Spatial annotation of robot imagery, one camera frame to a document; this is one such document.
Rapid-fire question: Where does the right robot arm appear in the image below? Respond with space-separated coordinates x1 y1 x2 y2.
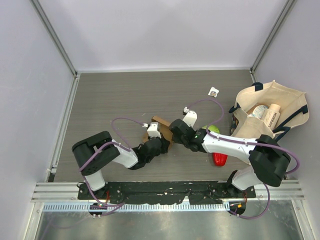
169 119 291 198

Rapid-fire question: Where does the left aluminium frame post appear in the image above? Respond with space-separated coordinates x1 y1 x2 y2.
29 0 80 78

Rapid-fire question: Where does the green cabbage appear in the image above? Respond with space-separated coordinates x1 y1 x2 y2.
202 124 220 134

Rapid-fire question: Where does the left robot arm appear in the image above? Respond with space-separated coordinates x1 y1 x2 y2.
71 131 173 200

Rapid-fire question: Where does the right aluminium frame post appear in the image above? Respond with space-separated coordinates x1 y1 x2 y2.
250 0 297 76

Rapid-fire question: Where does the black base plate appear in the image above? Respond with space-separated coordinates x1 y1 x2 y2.
93 181 256 205

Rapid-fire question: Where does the beige lotion bottle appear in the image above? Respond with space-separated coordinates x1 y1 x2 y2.
261 103 281 130

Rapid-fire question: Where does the brown cardboard paper box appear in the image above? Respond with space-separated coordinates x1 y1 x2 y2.
142 115 173 150

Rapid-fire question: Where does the beige canvas tote bag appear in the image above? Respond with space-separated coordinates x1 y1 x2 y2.
229 81 310 141

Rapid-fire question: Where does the red bell pepper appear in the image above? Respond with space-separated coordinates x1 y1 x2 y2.
212 152 228 167

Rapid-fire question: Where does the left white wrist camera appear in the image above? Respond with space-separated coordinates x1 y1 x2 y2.
142 122 161 138

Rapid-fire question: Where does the white round package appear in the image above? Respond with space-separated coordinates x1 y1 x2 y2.
249 105 269 119

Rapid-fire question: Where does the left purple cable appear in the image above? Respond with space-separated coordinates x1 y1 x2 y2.
78 117 148 230

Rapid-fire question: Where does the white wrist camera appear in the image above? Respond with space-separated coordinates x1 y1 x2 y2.
142 122 161 138
182 106 198 128

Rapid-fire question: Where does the small white wrapper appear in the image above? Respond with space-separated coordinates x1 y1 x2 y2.
208 87 220 98

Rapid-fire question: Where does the white slotted cable duct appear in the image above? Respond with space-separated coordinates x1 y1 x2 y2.
42 201 230 213

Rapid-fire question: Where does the aluminium frame post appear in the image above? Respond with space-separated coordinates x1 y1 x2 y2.
250 0 297 76
29 0 80 78

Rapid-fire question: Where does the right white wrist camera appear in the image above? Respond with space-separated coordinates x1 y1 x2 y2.
182 106 198 128

